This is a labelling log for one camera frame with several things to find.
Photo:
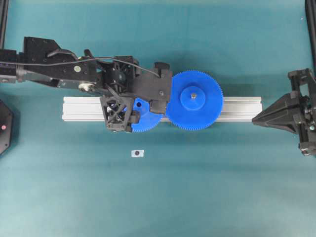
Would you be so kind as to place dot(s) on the small blue gear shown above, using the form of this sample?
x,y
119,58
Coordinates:
x,y
148,120

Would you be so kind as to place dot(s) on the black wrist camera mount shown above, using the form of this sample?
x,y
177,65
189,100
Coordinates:
x,y
119,114

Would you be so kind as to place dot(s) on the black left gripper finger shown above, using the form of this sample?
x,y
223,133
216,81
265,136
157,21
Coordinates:
x,y
285,103
286,127

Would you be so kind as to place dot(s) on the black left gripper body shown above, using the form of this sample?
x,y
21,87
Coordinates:
x,y
303,85

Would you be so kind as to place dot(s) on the large blue gear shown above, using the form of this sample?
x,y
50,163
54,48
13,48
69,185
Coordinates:
x,y
199,113

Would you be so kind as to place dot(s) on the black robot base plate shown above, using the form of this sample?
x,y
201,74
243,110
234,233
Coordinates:
x,y
9,127

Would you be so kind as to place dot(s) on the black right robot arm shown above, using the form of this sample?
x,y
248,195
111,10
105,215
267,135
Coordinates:
x,y
43,61

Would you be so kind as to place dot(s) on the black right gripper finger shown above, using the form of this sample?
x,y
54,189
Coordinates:
x,y
161,66
157,107

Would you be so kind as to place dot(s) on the silver aluminium extrusion rail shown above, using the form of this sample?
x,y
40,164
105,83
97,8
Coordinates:
x,y
235,109

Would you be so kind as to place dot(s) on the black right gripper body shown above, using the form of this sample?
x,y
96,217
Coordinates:
x,y
124,77

